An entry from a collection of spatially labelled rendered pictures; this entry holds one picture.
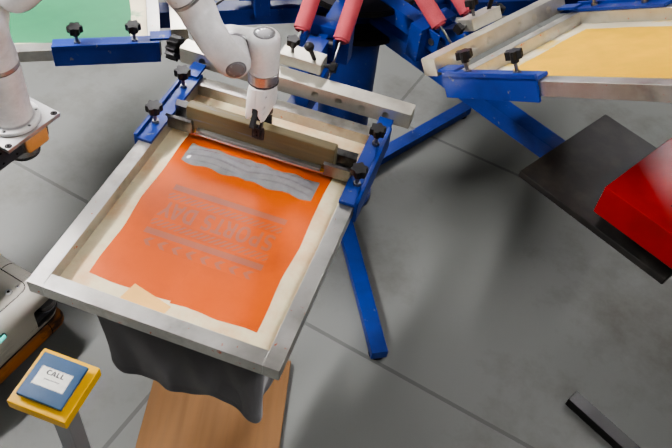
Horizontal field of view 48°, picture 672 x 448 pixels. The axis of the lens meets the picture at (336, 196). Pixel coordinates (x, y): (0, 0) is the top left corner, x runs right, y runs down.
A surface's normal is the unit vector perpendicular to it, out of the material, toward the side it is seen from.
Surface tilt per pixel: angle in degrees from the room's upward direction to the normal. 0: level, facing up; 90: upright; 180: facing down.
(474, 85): 90
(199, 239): 0
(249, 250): 0
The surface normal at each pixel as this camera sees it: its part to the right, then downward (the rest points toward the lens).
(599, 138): 0.09, -0.68
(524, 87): -0.75, 0.44
